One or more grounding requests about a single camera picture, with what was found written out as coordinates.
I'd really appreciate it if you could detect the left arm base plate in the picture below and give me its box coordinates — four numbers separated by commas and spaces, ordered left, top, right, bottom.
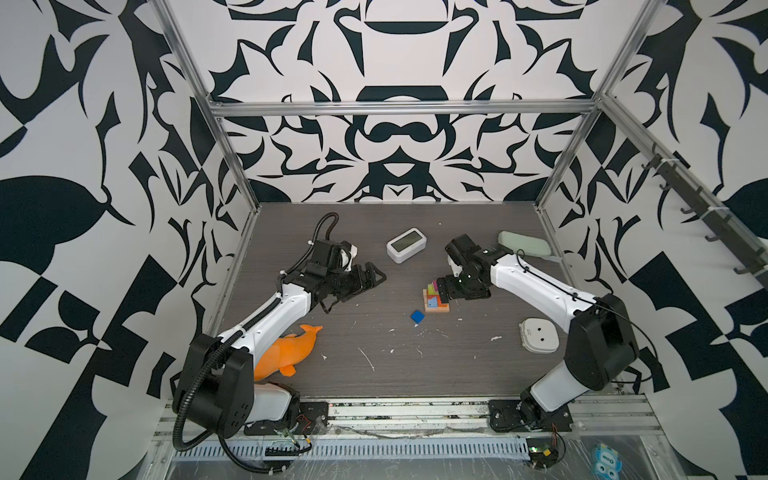
244, 400, 329, 436

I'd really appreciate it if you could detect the blue cube block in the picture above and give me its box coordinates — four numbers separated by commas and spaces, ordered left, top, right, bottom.
410, 310, 425, 325

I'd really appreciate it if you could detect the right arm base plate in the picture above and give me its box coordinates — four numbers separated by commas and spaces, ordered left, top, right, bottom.
488, 399, 572, 433

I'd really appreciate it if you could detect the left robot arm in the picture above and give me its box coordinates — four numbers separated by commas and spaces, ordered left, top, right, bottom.
172, 262, 387, 451

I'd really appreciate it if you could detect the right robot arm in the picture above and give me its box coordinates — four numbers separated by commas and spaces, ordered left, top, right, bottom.
437, 234, 639, 423

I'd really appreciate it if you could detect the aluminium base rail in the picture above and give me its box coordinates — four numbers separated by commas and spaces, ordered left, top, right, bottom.
149, 394, 661, 439

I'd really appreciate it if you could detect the pale green case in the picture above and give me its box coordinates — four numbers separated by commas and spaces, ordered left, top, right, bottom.
497, 231, 561, 262

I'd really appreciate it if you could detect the orange toy whale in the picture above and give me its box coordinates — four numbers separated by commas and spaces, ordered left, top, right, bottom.
253, 324, 323, 381

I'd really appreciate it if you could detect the white slotted cable duct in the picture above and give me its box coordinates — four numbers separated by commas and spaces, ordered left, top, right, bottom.
170, 437, 530, 462

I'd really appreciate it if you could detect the white oval plastic device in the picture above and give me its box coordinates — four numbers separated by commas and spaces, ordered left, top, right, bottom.
519, 318, 560, 354

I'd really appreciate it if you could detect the white digital clock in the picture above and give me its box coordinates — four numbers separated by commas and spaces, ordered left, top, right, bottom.
386, 228, 427, 264

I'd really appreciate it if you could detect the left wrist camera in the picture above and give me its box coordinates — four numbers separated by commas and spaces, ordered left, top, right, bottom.
337, 241, 358, 271

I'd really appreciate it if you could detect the blue robot sticker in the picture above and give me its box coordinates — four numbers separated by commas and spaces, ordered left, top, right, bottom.
592, 443, 623, 480

